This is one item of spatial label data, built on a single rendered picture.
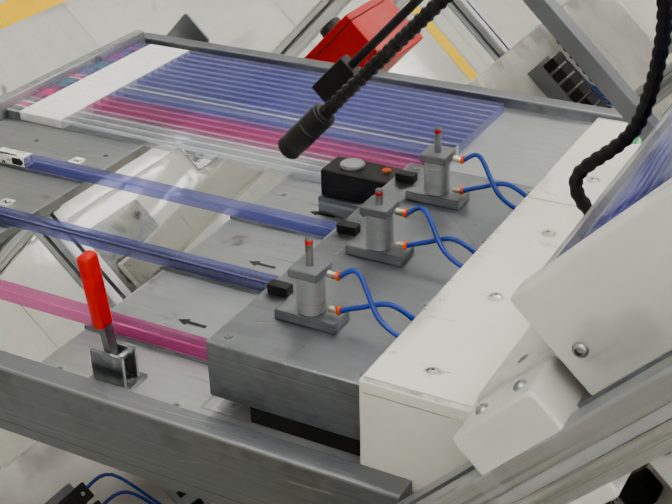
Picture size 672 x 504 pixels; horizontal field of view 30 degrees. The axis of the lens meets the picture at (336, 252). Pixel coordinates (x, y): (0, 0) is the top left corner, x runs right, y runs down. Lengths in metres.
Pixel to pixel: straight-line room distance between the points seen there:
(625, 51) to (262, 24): 0.87
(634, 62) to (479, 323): 1.99
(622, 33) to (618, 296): 2.23
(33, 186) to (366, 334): 0.51
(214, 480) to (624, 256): 0.38
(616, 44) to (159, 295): 1.88
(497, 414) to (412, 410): 0.12
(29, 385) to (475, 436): 0.39
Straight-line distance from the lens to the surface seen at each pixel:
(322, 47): 1.92
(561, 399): 0.70
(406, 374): 0.82
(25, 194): 1.29
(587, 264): 0.66
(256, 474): 0.89
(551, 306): 0.68
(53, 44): 2.68
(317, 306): 0.90
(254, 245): 1.15
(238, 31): 3.03
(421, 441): 0.82
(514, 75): 2.43
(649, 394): 0.66
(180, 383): 0.97
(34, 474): 1.40
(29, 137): 1.43
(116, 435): 0.95
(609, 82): 1.02
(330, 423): 0.88
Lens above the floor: 1.79
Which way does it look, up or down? 40 degrees down
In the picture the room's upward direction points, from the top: 50 degrees clockwise
